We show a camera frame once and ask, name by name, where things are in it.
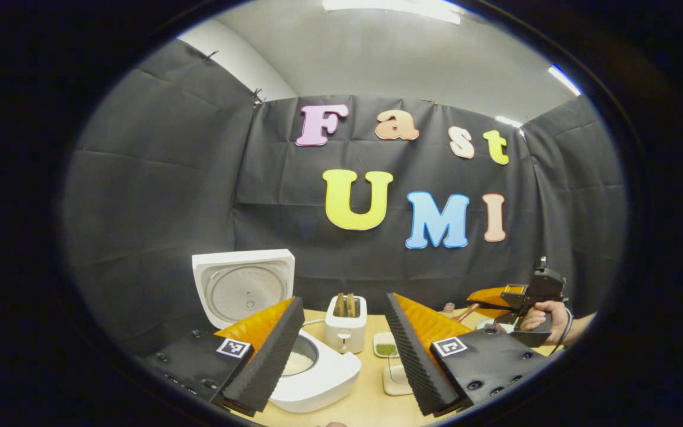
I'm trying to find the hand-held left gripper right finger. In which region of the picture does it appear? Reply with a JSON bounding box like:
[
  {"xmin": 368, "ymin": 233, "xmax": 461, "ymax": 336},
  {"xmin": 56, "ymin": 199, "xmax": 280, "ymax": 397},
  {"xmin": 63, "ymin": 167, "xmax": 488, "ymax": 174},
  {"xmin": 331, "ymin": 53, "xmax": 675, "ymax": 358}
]
[{"xmin": 384, "ymin": 292, "xmax": 550, "ymax": 416}]

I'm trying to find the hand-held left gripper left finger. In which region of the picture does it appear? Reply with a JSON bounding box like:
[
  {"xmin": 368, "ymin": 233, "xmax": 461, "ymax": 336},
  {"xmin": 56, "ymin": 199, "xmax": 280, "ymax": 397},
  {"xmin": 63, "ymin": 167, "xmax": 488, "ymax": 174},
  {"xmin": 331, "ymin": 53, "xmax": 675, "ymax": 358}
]
[{"xmin": 140, "ymin": 295, "xmax": 307, "ymax": 417}]

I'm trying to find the dark wooden spoon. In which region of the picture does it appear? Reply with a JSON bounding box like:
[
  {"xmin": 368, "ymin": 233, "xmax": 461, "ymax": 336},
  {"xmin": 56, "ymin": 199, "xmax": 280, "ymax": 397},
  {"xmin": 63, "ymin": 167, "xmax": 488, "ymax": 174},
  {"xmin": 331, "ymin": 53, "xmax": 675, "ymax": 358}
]
[{"xmin": 454, "ymin": 304, "xmax": 484, "ymax": 324}]

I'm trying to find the white rice cooker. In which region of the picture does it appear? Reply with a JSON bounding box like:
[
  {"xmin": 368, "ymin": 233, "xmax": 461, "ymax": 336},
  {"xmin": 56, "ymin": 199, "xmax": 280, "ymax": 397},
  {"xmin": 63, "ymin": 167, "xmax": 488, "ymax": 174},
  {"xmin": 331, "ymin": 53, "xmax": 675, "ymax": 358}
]
[{"xmin": 192, "ymin": 249, "xmax": 362, "ymax": 414}]

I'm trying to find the pale green plate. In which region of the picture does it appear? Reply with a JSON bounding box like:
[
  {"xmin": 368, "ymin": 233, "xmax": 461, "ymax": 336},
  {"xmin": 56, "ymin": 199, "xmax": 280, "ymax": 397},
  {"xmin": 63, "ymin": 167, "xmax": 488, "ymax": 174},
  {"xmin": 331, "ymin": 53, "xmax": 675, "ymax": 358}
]
[{"xmin": 475, "ymin": 317, "xmax": 517, "ymax": 334}]

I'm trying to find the white divided grain dish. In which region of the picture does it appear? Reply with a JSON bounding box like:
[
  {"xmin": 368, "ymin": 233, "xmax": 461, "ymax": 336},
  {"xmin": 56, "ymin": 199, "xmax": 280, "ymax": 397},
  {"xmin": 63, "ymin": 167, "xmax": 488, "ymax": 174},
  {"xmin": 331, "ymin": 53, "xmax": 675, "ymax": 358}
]
[{"xmin": 373, "ymin": 331, "xmax": 400, "ymax": 359}]

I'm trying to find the white toaster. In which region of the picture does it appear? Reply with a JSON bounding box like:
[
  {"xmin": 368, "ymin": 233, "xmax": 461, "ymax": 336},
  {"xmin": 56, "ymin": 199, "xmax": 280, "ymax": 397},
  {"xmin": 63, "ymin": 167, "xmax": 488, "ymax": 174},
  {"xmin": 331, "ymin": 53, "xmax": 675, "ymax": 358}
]
[{"xmin": 324, "ymin": 294, "xmax": 368, "ymax": 355}]

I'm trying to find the black backdrop cloth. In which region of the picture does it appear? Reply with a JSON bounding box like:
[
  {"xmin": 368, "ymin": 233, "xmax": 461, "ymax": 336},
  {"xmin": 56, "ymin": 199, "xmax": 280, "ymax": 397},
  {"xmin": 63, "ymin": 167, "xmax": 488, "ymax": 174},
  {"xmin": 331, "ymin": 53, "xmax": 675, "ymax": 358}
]
[{"xmin": 63, "ymin": 39, "xmax": 630, "ymax": 356}]

